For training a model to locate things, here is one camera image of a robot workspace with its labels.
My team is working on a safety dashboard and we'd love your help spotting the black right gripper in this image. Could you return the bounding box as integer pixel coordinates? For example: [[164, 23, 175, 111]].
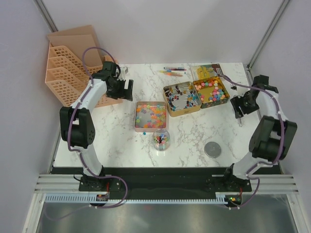
[[229, 91, 259, 119]]

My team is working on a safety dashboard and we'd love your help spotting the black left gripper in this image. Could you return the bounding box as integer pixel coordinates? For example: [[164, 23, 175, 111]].
[[106, 78, 133, 102]]

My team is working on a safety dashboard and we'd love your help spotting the shiny metal scoop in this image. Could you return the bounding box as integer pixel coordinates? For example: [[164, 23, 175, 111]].
[[238, 117, 242, 127]]

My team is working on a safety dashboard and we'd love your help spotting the gold tin of star candies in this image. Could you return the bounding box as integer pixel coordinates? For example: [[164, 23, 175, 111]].
[[192, 76, 230, 109]]

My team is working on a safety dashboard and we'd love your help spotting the pink tray of gummy candies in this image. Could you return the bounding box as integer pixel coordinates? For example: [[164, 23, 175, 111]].
[[134, 101, 169, 133]]

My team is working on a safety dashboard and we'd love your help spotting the silver round jar lid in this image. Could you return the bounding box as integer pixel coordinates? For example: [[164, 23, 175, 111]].
[[204, 141, 222, 158]]

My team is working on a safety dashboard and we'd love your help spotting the gold tin of lollipops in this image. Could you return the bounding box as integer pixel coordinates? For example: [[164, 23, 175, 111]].
[[163, 81, 202, 117]]

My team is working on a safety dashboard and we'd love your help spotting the clear glass jar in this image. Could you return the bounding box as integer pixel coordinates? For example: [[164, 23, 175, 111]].
[[152, 129, 171, 151]]

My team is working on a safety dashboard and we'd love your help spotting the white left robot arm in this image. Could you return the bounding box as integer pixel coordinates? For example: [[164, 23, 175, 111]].
[[60, 62, 134, 192]]

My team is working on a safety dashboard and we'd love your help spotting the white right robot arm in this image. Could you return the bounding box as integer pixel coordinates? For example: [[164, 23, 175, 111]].
[[222, 75, 297, 191]]

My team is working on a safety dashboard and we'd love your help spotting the peach plastic file organizer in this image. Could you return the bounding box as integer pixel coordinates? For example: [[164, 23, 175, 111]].
[[45, 25, 118, 107]]

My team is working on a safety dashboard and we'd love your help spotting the orange highlighter pen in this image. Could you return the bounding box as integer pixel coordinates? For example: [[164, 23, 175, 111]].
[[164, 72, 183, 77]]

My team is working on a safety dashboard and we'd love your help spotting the paperback book with yellow cover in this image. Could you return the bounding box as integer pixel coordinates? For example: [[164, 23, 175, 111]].
[[190, 64, 224, 80]]

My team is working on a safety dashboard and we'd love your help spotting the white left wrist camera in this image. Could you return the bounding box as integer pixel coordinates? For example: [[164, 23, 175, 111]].
[[120, 67, 128, 79]]

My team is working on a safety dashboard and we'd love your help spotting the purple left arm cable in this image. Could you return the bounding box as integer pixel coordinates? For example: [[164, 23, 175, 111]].
[[45, 46, 129, 221]]

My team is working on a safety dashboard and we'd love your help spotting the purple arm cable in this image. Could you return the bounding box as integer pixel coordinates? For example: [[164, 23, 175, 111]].
[[45, 46, 129, 221], [218, 74, 286, 211]]

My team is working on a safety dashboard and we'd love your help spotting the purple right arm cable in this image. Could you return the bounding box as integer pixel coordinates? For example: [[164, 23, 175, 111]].
[[218, 74, 286, 211]]

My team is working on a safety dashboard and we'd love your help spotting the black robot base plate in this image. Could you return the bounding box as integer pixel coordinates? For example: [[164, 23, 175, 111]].
[[78, 166, 253, 201]]

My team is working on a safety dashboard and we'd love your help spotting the light blue cable duct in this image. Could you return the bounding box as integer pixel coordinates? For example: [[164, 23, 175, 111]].
[[45, 193, 229, 204]]

